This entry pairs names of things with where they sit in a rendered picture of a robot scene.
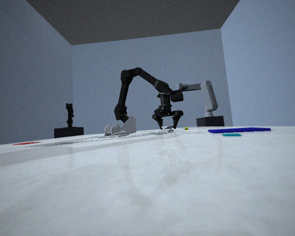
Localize blue flat plate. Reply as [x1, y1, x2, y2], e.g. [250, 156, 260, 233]
[208, 127, 271, 133]

